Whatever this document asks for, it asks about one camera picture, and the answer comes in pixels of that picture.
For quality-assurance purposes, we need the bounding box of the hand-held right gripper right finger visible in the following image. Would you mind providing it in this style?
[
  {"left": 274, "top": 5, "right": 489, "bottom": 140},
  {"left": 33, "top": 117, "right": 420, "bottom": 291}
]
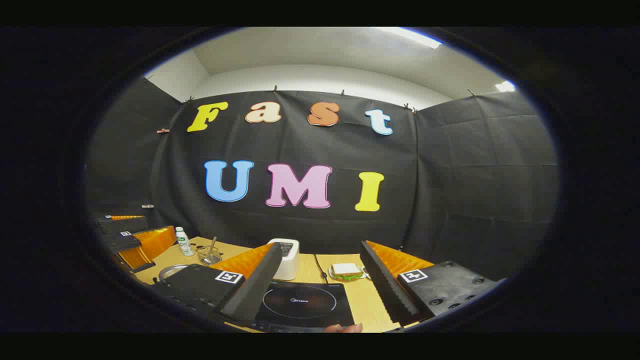
[{"left": 359, "top": 240, "right": 501, "bottom": 328}]

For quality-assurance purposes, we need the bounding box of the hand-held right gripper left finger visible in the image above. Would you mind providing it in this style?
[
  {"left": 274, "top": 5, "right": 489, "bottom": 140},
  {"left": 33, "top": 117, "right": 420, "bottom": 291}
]
[{"left": 150, "top": 242, "right": 284, "bottom": 327}]

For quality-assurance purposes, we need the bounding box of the steel pot with black handle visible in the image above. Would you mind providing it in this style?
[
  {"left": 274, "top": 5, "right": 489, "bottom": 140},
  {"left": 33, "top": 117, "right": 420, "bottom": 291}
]
[{"left": 158, "top": 264, "right": 189, "bottom": 282}]

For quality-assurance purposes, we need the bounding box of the black induction cooktop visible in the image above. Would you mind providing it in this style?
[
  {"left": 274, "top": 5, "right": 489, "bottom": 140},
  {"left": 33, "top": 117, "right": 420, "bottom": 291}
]
[{"left": 247, "top": 280, "right": 356, "bottom": 334}]

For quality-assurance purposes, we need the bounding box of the small white green bottle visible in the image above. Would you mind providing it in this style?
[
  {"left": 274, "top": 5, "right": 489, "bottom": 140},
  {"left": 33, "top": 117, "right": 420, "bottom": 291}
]
[{"left": 175, "top": 226, "right": 195, "bottom": 257}]

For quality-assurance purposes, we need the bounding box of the sandwich with lettuce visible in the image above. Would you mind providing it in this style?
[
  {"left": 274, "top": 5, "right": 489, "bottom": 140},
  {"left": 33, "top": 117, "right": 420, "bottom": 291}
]
[{"left": 331, "top": 263, "right": 364, "bottom": 280}]

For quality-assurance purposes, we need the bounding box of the white toaster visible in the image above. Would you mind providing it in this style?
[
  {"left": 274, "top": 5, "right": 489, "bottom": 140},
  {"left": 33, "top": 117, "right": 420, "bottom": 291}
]
[{"left": 267, "top": 238, "right": 301, "bottom": 282}]

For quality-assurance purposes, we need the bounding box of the white sandwich plate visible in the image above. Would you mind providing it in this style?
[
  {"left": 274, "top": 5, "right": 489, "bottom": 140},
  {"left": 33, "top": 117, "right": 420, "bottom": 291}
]
[{"left": 327, "top": 265, "right": 369, "bottom": 282}]

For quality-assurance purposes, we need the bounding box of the long ceiling light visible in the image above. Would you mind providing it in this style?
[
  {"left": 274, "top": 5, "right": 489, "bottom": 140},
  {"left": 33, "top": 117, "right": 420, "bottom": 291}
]
[{"left": 375, "top": 26, "right": 444, "bottom": 50}]

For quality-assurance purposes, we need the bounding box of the wire mesh basket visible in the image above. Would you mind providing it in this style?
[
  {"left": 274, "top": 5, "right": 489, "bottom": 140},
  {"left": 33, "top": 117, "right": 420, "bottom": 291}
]
[{"left": 195, "top": 244, "right": 224, "bottom": 266}]

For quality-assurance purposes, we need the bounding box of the black power cable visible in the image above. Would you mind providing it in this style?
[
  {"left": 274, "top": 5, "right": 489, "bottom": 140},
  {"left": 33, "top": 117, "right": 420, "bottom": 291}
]
[{"left": 313, "top": 254, "right": 331, "bottom": 285}]

